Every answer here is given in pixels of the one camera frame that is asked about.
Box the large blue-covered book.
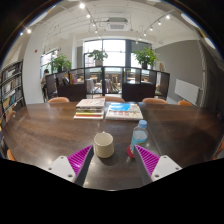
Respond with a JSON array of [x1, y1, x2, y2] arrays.
[[105, 102, 144, 121]]

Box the row of orange chairs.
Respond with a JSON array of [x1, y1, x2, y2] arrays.
[[47, 95, 194, 107]]

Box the white-potted green plant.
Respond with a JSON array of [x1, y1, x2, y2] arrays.
[[87, 49, 109, 68]]

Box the flat round red coaster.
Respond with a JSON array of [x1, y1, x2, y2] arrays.
[[126, 144, 138, 160]]

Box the large dark-potted green plant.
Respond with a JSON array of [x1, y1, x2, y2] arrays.
[[133, 47, 159, 70]]

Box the tall wall bookshelf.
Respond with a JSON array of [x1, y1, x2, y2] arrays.
[[0, 59, 26, 124]]

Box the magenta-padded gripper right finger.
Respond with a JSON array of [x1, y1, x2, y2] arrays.
[[133, 144, 183, 186]]

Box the person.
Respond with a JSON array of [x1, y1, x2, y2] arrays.
[[40, 68, 51, 99]]

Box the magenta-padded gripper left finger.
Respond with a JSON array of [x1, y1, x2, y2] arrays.
[[46, 144, 96, 188]]

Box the ceiling air conditioner cassette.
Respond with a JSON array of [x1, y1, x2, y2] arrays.
[[105, 17, 129, 32]]

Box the dark open shelf unit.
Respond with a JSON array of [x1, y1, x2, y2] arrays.
[[44, 65, 171, 103]]

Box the white wall panel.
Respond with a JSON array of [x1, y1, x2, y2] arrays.
[[174, 78, 202, 106]]

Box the stack of books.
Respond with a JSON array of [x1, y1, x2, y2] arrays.
[[73, 97, 106, 120]]

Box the small bushy potted plant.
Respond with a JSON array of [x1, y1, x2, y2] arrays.
[[49, 53, 73, 74]]

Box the clear blue-capped water bottle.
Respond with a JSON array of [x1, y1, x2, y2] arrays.
[[129, 119, 149, 156]]

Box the cream ceramic mug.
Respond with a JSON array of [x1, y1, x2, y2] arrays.
[[93, 131, 115, 159]]

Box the ceiling track spotlights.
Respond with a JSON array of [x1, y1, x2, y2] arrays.
[[19, 2, 171, 44]]

